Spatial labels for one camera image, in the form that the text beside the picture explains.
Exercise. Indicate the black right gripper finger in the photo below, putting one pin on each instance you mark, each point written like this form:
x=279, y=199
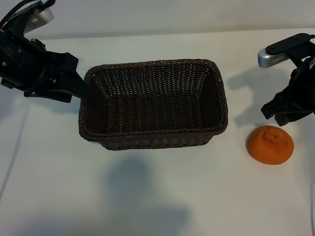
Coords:
x=285, y=119
x=275, y=107

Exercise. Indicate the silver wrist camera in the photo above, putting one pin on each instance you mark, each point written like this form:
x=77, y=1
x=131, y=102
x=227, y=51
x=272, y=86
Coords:
x=40, y=18
x=269, y=59

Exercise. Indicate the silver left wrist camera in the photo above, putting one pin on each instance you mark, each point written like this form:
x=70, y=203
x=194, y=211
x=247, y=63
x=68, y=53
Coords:
x=40, y=18

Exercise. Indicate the dark brown wicker basket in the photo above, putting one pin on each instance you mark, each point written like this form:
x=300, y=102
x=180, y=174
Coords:
x=157, y=118

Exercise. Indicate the black left camera bracket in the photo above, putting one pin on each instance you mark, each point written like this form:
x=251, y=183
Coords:
x=17, y=23

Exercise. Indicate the black camera bracket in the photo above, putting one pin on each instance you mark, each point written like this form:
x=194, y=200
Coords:
x=17, y=23
x=290, y=43

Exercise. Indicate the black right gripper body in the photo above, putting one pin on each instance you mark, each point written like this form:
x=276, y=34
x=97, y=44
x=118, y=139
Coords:
x=304, y=83

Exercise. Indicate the black right camera bracket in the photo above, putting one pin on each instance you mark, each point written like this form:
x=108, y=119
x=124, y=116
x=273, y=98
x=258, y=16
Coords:
x=290, y=43

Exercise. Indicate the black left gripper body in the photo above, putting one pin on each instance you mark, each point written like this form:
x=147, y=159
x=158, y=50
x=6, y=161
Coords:
x=22, y=64

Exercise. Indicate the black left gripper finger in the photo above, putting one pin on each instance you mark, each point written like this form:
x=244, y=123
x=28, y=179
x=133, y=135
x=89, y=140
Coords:
x=69, y=78
x=56, y=96

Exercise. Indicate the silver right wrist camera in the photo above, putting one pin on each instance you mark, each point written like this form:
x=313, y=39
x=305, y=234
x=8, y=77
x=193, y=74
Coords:
x=269, y=59

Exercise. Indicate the orange mandarin fruit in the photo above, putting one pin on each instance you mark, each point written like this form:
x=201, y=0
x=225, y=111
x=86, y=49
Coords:
x=268, y=150

